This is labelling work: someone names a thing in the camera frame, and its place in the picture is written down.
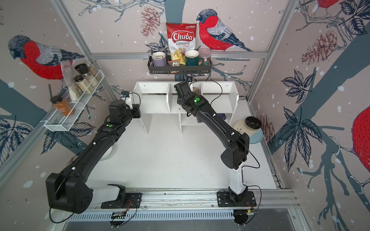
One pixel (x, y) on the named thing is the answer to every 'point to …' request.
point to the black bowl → (253, 122)
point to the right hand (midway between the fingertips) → (184, 93)
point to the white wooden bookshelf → (161, 97)
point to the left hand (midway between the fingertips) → (140, 101)
